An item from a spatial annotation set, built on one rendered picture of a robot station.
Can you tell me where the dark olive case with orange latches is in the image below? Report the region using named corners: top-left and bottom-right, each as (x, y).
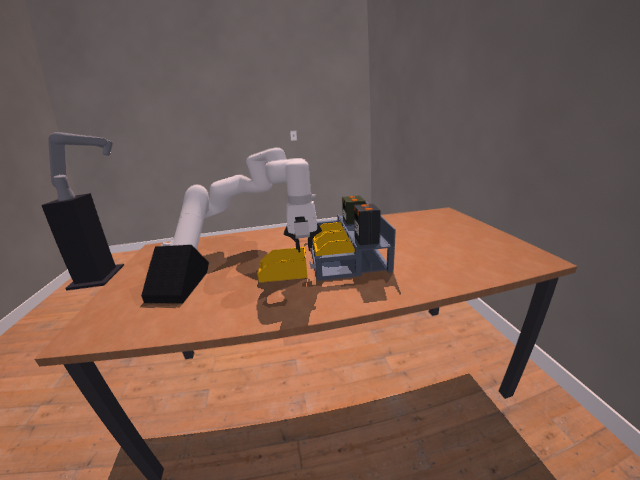
top-left (342, 196), bottom-right (366, 224)

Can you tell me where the yellow bin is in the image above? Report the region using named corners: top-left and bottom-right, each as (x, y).
top-left (314, 231), bottom-right (355, 256)
top-left (313, 222), bottom-right (345, 245)
top-left (257, 247), bottom-right (308, 282)

